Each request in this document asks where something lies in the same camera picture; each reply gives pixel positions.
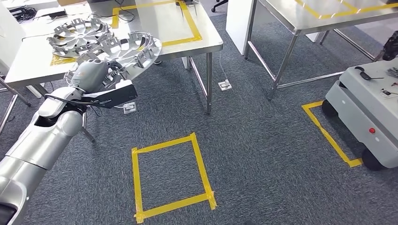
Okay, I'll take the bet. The yellow floor tape square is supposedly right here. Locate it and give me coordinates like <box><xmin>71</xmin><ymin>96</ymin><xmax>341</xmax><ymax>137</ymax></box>
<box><xmin>301</xmin><ymin>100</ymin><xmax>364</xmax><ymax>168</ymax></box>
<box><xmin>131</xmin><ymin>132</ymin><xmax>217</xmax><ymax>224</ymax></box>

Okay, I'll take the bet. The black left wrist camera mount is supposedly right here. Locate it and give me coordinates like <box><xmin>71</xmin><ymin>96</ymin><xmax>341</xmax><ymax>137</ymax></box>
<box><xmin>79</xmin><ymin>79</ymin><xmax>138</xmax><ymax>109</ymax></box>

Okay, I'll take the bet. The grey wheeled robot cart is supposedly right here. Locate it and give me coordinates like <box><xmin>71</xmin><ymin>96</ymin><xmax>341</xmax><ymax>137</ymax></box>
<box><xmin>321</xmin><ymin>57</ymin><xmax>398</xmax><ymax>172</ymax></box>

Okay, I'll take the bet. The grey plastic hubcap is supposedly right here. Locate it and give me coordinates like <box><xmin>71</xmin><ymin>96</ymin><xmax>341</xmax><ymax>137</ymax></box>
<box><xmin>46</xmin><ymin>17</ymin><xmax>114</xmax><ymax>59</ymax></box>
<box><xmin>63</xmin><ymin>31</ymin><xmax>163</xmax><ymax>90</ymax></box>

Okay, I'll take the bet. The black office chair base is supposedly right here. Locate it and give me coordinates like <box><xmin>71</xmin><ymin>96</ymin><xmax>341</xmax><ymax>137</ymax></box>
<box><xmin>211</xmin><ymin>0</ymin><xmax>229</xmax><ymax>13</ymax></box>

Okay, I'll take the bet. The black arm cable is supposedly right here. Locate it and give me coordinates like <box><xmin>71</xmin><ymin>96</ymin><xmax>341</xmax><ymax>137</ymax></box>
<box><xmin>44</xmin><ymin>93</ymin><xmax>107</xmax><ymax>108</ymax></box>

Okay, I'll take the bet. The white floor socket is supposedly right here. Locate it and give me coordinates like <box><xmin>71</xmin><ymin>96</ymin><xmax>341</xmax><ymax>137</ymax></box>
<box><xmin>217</xmin><ymin>79</ymin><xmax>233</xmax><ymax>91</ymax></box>
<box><xmin>122</xmin><ymin>102</ymin><xmax>138</xmax><ymax>114</ymax></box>

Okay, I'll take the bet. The yellow table tape square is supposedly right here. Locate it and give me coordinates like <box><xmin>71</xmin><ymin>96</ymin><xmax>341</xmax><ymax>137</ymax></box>
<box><xmin>111</xmin><ymin>0</ymin><xmax>203</xmax><ymax>47</ymax></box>
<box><xmin>293</xmin><ymin>0</ymin><xmax>398</xmax><ymax>19</ymax></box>

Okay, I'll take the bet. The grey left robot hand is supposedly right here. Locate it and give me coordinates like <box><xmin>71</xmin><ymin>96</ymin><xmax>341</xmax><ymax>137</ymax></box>
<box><xmin>67</xmin><ymin>59</ymin><xmax>125</xmax><ymax>94</ymax></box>

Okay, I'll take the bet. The white socket cable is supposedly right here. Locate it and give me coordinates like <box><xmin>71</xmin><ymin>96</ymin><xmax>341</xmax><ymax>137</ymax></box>
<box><xmin>218</xmin><ymin>51</ymin><xmax>226</xmax><ymax>82</ymax></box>

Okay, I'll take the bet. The black hand tool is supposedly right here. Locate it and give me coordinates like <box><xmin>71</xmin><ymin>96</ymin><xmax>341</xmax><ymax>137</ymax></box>
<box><xmin>354</xmin><ymin>66</ymin><xmax>384</xmax><ymax>81</ymax></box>

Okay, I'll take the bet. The steel workbench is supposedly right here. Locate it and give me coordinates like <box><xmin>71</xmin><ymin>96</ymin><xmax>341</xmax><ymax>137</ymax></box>
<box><xmin>4</xmin><ymin>0</ymin><xmax>224</xmax><ymax>143</ymax></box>

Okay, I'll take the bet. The steel table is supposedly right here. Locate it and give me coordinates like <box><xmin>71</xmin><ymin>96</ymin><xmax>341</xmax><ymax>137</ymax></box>
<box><xmin>244</xmin><ymin>0</ymin><xmax>398</xmax><ymax>101</ymax></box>

